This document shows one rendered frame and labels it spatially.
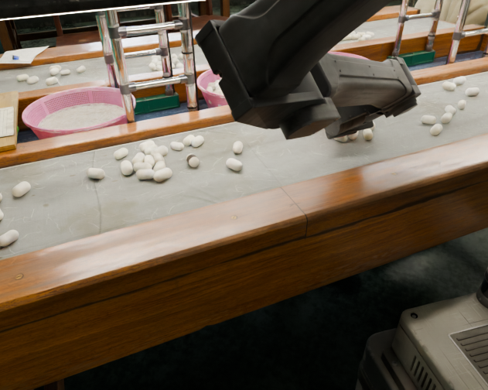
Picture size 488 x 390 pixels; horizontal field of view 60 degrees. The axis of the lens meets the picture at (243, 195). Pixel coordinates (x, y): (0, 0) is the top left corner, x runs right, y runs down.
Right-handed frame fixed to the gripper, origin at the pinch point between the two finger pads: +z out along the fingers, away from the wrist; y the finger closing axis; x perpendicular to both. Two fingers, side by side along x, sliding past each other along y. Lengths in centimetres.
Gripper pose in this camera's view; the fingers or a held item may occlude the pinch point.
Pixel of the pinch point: (327, 128)
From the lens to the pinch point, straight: 96.9
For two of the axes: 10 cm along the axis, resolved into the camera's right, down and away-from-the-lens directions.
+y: -9.2, 2.4, -3.1
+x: 2.6, 9.6, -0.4
